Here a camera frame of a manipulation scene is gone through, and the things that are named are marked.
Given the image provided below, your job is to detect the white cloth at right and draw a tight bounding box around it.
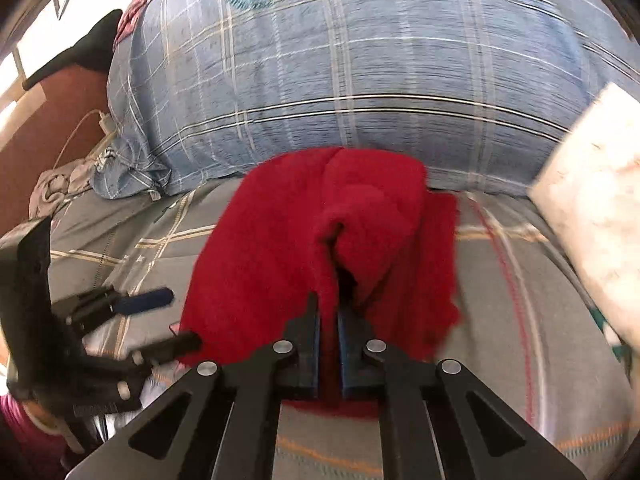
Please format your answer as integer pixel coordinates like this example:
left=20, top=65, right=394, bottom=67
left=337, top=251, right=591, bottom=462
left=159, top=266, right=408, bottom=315
left=528, top=82, right=639, bottom=350

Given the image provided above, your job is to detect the beige power strip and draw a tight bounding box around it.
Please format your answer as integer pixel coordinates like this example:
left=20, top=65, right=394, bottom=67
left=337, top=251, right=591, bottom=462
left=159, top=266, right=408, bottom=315
left=86, top=130, right=118, bottom=160

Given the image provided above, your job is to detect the red-brown headboard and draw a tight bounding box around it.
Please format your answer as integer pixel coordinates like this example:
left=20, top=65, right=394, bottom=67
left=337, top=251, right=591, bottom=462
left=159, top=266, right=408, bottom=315
left=1, top=65, right=108, bottom=233

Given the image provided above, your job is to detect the white charger cable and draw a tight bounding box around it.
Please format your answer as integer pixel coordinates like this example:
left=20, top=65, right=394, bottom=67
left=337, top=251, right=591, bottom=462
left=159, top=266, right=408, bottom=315
left=52, top=108, right=104, bottom=172

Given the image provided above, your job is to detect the grey crumpled garment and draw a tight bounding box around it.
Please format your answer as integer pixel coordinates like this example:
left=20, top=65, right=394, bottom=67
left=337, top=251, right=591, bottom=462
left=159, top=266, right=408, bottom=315
left=28, top=158, right=96, bottom=219

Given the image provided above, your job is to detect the white phone charger plug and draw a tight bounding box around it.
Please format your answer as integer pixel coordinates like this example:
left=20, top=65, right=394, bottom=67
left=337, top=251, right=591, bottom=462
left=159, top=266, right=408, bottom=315
left=99, top=112, right=117, bottom=136

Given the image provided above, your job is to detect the blue plaid pillow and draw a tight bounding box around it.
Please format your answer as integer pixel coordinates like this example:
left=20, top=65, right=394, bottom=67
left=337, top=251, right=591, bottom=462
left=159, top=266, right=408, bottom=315
left=92, top=0, right=639, bottom=199

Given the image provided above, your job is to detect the magenta sleeve forearm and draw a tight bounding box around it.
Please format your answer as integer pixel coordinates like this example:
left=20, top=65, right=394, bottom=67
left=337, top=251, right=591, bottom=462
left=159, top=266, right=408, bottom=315
left=1, top=393, right=67, bottom=479

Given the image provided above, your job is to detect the grey patterned bed sheet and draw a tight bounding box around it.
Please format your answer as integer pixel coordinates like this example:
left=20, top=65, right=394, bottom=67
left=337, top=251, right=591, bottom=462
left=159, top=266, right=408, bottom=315
left=49, top=179, right=639, bottom=479

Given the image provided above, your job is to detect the black item on headboard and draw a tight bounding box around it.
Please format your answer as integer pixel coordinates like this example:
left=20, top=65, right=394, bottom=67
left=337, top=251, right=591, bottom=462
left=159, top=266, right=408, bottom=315
left=22, top=9, right=122, bottom=91

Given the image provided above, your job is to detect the red knit sweater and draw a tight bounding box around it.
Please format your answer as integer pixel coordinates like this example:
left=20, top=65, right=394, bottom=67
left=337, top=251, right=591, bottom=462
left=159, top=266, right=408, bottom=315
left=180, top=148, right=459, bottom=419

